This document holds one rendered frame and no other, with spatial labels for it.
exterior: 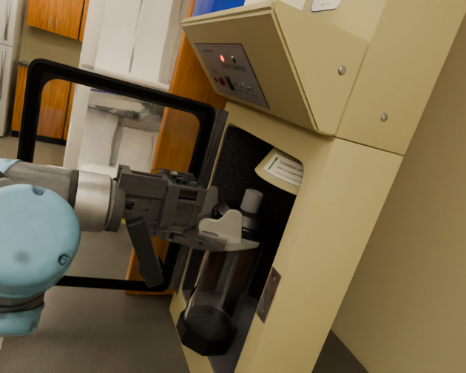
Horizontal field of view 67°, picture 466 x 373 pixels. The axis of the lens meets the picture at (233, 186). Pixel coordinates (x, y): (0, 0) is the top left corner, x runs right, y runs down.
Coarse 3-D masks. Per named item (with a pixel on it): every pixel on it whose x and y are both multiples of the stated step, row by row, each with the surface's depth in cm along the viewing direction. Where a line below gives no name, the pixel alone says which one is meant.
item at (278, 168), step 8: (272, 152) 54; (280, 152) 52; (264, 160) 55; (272, 160) 52; (280, 160) 51; (288, 160) 50; (296, 160) 50; (256, 168) 56; (264, 168) 53; (272, 168) 51; (280, 168) 50; (288, 168) 50; (296, 168) 49; (264, 176) 52; (272, 176) 51; (280, 176) 50; (288, 176) 49; (296, 176) 49; (272, 184) 50; (280, 184) 49; (288, 184) 49; (296, 184) 48; (296, 192) 48
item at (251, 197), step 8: (248, 192) 53; (256, 192) 53; (232, 200) 57; (248, 200) 53; (256, 200) 53; (224, 208) 53; (232, 208) 53; (240, 208) 54; (248, 208) 53; (256, 208) 53; (248, 216) 51; (256, 216) 52; (264, 216) 54; (248, 224) 51; (256, 224) 51; (264, 224) 52; (272, 224) 54
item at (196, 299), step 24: (216, 216) 52; (216, 264) 53; (240, 264) 52; (192, 288) 57; (216, 288) 53; (240, 288) 54; (192, 312) 56; (216, 312) 54; (240, 312) 57; (216, 336) 55
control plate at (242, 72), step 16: (208, 48) 51; (224, 48) 45; (240, 48) 41; (208, 64) 56; (224, 64) 49; (240, 64) 44; (224, 80) 54; (240, 80) 47; (256, 80) 42; (240, 96) 51; (256, 96) 46
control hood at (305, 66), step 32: (192, 32) 54; (224, 32) 42; (256, 32) 35; (288, 32) 31; (320, 32) 32; (256, 64) 40; (288, 64) 33; (320, 64) 34; (352, 64) 35; (224, 96) 60; (288, 96) 37; (320, 96) 35; (320, 128) 36
